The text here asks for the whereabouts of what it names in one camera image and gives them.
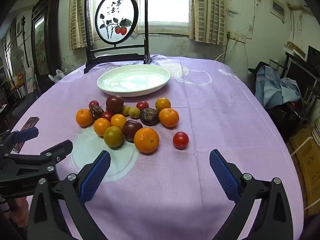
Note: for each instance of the beige checked curtain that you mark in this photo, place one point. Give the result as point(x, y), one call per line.
point(207, 12)
point(78, 17)

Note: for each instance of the purple printed tablecloth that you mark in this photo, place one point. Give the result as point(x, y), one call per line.
point(175, 180)

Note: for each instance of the smartphone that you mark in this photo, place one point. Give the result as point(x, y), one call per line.
point(32, 120)

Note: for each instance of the small yellow-green plum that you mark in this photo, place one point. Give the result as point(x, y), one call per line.
point(134, 112)
point(125, 110)

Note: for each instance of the red cherry tomato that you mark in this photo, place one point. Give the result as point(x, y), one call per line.
point(142, 105)
point(180, 140)
point(107, 115)
point(93, 103)

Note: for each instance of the person's left hand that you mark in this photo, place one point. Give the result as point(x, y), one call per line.
point(18, 210)

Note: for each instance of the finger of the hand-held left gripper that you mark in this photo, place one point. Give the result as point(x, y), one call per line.
point(58, 149)
point(25, 133)

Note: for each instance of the dark wood framed picture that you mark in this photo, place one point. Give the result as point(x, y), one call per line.
point(40, 37)

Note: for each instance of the dark purple plum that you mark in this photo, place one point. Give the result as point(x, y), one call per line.
point(114, 103)
point(131, 130)

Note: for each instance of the black box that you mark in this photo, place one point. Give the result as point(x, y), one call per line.
point(313, 55)

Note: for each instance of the wrinkled dark passion fruit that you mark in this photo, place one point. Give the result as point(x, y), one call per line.
point(96, 111)
point(149, 116)

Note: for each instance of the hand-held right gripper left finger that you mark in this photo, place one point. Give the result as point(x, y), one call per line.
point(95, 177)

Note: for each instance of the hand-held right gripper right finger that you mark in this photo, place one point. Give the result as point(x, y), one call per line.
point(223, 177)

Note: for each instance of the green-orange mandarin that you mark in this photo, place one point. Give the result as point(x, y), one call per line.
point(113, 136)

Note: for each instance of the window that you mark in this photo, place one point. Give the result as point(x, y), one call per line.
point(170, 2)

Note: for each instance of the black coat stand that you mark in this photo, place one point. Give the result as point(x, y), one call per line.
point(24, 42)

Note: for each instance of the wall electrical box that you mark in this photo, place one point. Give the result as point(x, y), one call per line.
point(278, 8)

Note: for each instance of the white oval plate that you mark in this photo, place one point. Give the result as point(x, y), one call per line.
point(135, 81)

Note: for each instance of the blue cloth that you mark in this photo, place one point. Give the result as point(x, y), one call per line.
point(272, 87)

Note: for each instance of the black framed painted table screen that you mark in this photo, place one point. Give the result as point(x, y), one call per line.
point(112, 7)

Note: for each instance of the orange mandarin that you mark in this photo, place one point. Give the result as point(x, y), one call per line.
point(163, 104)
point(102, 126)
point(84, 117)
point(118, 121)
point(146, 140)
point(169, 117)

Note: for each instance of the black monitor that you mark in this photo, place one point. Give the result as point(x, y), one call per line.
point(300, 80)

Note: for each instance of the white bucket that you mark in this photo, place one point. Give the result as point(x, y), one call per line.
point(316, 120)

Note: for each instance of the white plastic bag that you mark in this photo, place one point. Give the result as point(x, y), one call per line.
point(58, 75)

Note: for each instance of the wall power socket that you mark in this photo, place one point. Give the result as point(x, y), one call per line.
point(237, 37)

